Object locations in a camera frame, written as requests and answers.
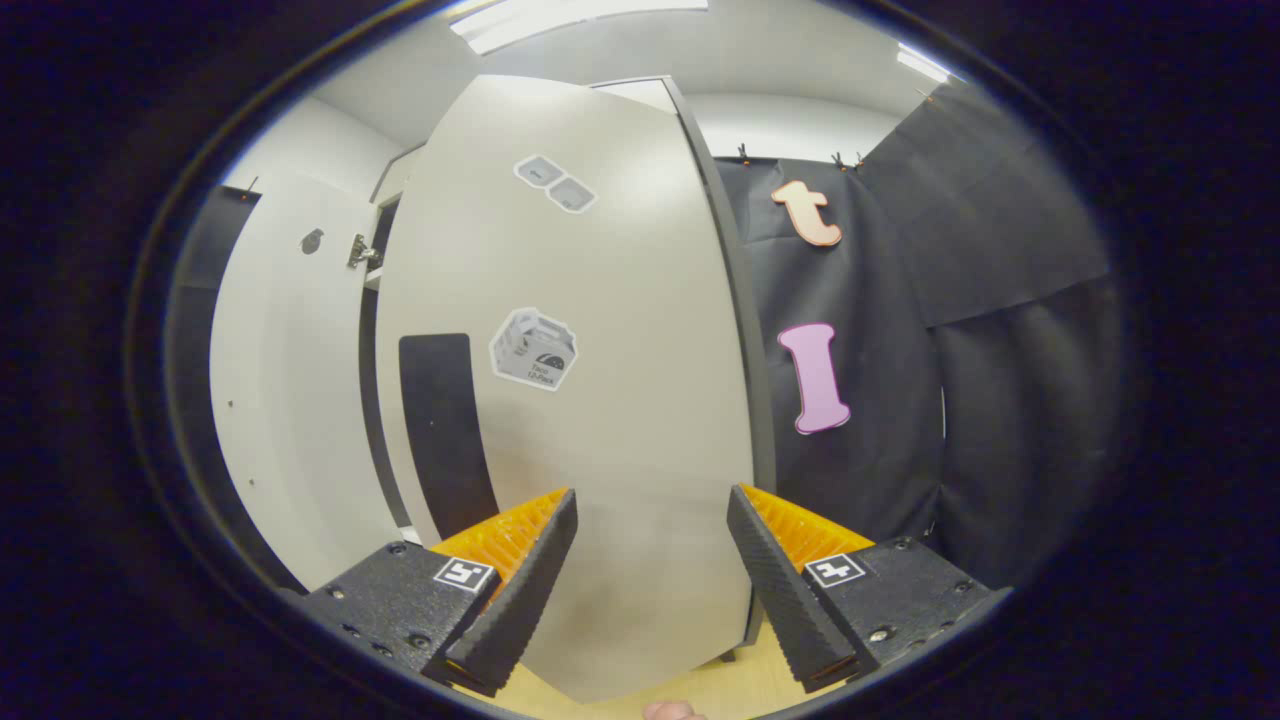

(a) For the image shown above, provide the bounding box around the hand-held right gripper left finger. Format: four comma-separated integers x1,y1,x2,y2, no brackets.
300,487,579,698

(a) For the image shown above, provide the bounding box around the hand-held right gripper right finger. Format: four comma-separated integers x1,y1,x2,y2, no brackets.
727,484,1003,694

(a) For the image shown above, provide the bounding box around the ceiling light panel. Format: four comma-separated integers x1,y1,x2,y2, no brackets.
895,42,951,86
448,0,711,56

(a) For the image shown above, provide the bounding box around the light grey cabinet door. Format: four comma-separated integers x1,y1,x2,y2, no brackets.
375,75,778,703
208,170,413,593

